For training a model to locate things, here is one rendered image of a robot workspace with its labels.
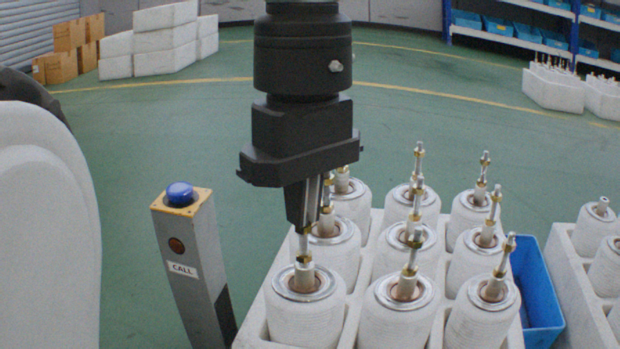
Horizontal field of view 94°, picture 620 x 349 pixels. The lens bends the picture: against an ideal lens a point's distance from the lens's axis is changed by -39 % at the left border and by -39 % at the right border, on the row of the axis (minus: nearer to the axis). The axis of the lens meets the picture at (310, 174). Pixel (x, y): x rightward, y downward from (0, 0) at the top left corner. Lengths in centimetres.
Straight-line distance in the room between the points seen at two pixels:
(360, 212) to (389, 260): 14
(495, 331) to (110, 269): 83
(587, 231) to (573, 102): 207
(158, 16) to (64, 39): 142
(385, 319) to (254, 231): 64
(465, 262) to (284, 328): 25
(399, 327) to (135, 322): 54
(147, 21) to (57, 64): 130
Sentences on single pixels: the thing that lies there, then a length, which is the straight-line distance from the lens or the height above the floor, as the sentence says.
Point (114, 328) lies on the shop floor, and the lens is 84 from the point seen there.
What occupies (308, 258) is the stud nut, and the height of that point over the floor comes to 29.
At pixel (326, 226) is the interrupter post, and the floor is 26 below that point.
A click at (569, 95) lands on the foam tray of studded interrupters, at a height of 12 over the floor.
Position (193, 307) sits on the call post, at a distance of 64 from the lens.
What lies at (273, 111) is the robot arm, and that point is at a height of 46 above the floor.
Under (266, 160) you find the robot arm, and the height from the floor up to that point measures 42.
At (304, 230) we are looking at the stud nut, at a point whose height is 33.
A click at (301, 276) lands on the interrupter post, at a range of 49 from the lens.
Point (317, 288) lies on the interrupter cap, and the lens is 50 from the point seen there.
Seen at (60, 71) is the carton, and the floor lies 12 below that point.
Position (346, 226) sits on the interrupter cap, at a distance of 60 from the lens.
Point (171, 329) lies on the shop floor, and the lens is 81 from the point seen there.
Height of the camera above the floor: 58
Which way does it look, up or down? 26 degrees down
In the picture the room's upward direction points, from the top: straight up
